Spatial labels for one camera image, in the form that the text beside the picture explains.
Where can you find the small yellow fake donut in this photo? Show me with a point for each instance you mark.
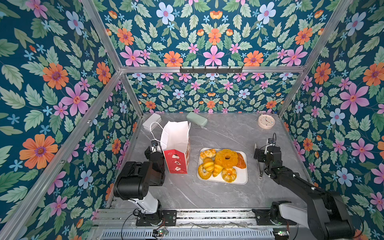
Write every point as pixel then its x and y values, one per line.
pixel 203 174

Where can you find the round striped fake bun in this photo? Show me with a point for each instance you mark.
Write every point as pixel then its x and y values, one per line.
pixel 229 175

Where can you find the white flat box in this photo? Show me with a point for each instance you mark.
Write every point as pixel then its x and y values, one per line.
pixel 152 122

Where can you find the small yellow fake roll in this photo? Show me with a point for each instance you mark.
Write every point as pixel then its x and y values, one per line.
pixel 217 170

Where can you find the red white paper bag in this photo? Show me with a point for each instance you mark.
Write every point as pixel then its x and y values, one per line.
pixel 175 144

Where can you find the pink round alarm clock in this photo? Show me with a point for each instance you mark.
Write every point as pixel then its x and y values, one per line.
pixel 266 122

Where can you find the yellow fake croissant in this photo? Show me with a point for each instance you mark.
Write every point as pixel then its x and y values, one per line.
pixel 208 165

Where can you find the white slotted cable duct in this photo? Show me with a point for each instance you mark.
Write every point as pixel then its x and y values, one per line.
pixel 187 234

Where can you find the yellow flaky fake pastry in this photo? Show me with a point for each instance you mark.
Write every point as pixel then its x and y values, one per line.
pixel 210 153

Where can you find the black hook rail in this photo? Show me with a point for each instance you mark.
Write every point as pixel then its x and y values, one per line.
pixel 209 70

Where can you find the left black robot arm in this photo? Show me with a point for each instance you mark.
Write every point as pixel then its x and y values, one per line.
pixel 135 179

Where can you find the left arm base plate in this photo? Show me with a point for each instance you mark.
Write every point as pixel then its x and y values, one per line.
pixel 166 218

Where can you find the mint green glasses case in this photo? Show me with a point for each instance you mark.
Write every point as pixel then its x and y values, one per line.
pixel 197 119

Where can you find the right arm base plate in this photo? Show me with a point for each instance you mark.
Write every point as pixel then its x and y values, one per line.
pixel 265 217

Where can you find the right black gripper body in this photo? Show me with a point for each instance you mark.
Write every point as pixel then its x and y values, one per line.
pixel 262 157

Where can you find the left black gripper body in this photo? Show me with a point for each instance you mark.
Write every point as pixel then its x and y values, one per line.
pixel 161 157

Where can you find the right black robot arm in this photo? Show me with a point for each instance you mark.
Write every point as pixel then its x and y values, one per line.
pixel 326 215

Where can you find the large orange fake donut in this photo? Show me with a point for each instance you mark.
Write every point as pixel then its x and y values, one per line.
pixel 226 158

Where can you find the orange triangular fake bread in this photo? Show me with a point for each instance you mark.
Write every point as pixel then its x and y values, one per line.
pixel 241 162

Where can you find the steel tongs white tips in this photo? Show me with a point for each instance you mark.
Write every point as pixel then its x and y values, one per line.
pixel 259 163

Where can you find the aluminium front rail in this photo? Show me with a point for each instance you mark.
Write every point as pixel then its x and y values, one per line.
pixel 242 217

